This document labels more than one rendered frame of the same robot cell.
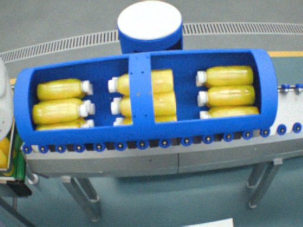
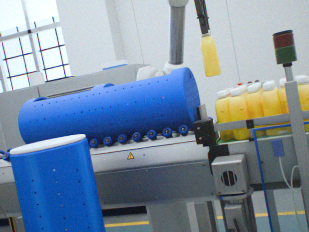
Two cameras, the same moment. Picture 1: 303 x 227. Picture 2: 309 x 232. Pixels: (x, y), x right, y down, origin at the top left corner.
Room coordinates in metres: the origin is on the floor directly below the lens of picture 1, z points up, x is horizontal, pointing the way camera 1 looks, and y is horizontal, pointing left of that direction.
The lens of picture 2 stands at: (2.41, 0.76, 1.15)
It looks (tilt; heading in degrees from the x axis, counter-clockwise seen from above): 4 degrees down; 197
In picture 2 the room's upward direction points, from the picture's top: 11 degrees counter-clockwise
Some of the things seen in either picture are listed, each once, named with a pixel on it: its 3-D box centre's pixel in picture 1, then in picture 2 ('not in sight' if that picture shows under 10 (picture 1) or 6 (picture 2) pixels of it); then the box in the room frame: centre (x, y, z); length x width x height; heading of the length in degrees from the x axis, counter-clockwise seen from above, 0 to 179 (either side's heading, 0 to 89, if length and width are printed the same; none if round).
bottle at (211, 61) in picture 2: not in sight; (209, 55); (0.79, 0.57, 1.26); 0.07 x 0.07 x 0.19
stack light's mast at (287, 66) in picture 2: not in sight; (286, 56); (1.15, 0.85, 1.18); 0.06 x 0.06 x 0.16
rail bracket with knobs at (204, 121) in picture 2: not in sight; (205, 132); (0.97, 0.52, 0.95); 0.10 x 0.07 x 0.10; 177
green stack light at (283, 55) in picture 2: not in sight; (285, 55); (1.15, 0.85, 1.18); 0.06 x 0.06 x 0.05
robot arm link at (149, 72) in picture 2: not in sight; (149, 82); (0.07, 0.05, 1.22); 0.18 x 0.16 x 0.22; 124
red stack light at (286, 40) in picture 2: not in sight; (283, 41); (1.15, 0.85, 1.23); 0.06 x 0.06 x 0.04
